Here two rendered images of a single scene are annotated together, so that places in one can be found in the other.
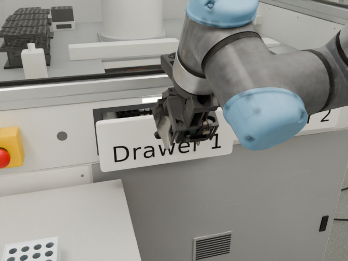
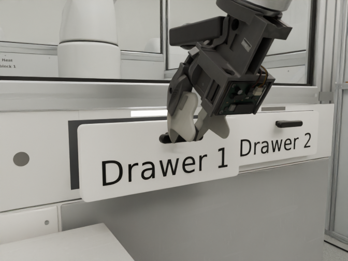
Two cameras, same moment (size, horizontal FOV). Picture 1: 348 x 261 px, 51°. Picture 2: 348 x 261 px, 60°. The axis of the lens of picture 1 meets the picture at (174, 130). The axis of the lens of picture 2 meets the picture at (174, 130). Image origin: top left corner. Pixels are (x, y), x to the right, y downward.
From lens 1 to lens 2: 0.35 m
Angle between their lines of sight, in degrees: 25
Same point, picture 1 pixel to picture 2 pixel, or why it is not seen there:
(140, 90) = (129, 99)
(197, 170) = (192, 209)
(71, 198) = (33, 251)
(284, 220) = not seen: outside the picture
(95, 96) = (72, 101)
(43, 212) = not seen: outside the picture
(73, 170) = (34, 214)
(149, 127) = (148, 134)
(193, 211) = not seen: outside the picture
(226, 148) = (232, 168)
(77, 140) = (43, 165)
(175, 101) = (213, 53)
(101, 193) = (80, 240)
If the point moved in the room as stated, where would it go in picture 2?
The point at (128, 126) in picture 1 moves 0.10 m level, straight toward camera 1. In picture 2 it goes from (122, 131) to (142, 141)
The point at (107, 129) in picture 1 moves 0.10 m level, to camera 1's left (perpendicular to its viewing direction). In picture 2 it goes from (95, 134) to (16, 136)
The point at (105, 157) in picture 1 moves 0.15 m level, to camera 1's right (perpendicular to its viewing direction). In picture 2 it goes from (90, 178) to (191, 171)
